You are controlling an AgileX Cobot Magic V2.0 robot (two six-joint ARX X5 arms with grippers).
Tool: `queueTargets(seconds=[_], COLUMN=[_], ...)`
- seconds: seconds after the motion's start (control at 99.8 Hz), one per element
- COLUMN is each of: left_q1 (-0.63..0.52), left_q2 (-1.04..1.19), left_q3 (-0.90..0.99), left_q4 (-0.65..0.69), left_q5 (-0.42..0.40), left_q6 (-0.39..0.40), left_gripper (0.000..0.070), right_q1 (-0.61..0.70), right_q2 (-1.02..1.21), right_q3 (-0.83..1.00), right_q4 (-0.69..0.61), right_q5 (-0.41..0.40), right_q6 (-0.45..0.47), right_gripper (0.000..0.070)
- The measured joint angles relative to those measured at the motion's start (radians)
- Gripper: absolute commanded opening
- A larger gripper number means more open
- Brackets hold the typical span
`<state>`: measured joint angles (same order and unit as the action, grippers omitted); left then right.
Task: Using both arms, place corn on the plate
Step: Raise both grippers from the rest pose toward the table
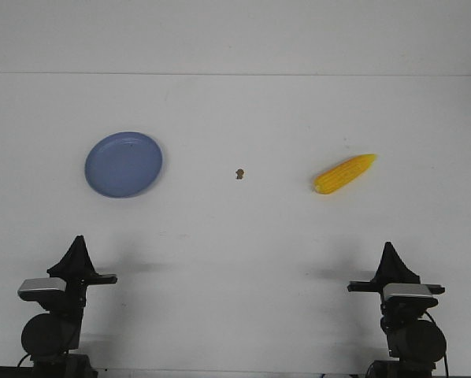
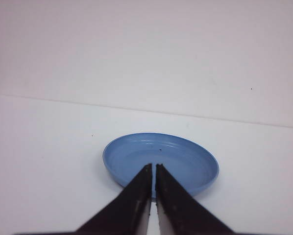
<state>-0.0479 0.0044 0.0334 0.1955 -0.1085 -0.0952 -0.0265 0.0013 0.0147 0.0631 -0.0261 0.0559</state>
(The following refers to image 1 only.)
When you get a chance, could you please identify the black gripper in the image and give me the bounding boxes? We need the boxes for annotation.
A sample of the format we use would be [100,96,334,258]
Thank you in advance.
[46,235,117,315]
[347,241,445,315]

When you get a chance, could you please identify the small brown table mark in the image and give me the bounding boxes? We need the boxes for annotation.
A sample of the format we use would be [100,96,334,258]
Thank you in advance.
[235,169,245,180]

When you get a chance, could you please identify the blue round plate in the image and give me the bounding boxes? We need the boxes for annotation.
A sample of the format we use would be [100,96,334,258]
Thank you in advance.
[84,132,164,198]

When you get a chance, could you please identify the yellow corn cob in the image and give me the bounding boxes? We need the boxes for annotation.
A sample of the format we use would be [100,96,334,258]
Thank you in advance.
[313,154,377,195]

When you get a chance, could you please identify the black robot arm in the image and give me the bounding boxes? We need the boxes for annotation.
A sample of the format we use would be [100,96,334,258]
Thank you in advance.
[347,241,447,377]
[17,235,117,378]

